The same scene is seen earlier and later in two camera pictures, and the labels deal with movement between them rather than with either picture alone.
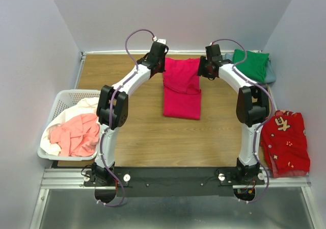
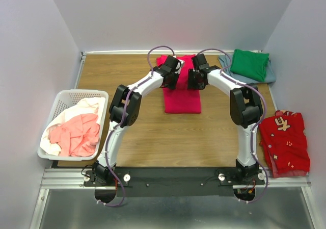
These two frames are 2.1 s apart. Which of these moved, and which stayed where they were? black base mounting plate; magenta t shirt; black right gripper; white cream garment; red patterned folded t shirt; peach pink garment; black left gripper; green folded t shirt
Moved: black left gripper; black right gripper; magenta t shirt
Stayed: peach pink garment; white cream garment; red patterned folded t shirt; black base mounting plate; green folded t shirt
